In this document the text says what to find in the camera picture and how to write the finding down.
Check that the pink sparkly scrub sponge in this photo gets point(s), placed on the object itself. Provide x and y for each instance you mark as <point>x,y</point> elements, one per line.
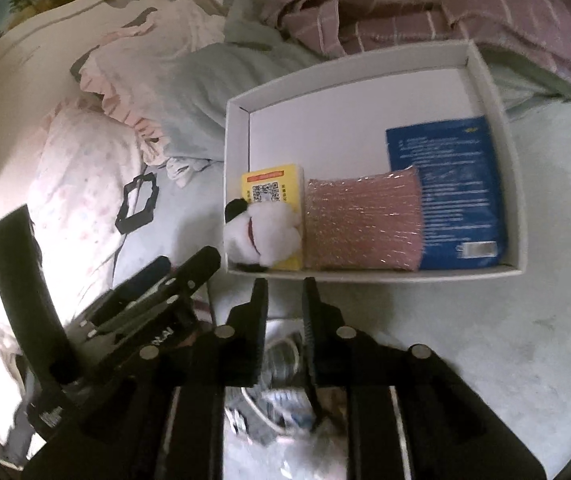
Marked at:
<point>366,223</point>

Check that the grey fleece blanket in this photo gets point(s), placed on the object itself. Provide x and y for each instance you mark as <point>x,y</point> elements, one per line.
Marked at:
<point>252,53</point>

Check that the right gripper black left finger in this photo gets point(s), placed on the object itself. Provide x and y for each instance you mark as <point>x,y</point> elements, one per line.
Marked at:
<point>167,421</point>

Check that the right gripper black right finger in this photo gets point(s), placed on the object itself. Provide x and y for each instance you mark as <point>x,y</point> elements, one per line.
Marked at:
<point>409,414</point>

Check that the dark blue printed packet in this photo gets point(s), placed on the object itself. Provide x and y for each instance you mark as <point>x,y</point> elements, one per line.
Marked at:
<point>462,204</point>

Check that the grey plaid slipper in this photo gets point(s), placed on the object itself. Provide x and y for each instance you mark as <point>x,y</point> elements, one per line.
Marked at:
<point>282,403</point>

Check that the pink ruffled pillow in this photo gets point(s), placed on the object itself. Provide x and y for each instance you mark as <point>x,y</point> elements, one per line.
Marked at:
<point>140,73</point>

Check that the white bed headboard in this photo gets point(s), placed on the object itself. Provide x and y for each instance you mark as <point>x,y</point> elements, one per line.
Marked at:
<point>34,60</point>

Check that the white cardboard box tray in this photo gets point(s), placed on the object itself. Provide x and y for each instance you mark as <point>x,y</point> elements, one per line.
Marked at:
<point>331,120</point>

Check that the white floral pillow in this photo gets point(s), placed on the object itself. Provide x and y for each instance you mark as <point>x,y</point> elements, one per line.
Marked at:
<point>74,199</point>

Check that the yellow sponge pack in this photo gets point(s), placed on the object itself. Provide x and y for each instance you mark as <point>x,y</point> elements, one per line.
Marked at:
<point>283,183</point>

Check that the purple striped blanket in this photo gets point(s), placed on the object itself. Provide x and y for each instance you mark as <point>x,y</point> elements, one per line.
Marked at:
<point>539,30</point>

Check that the white plush dog toy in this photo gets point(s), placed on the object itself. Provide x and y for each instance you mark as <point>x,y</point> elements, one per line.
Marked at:
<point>260,234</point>

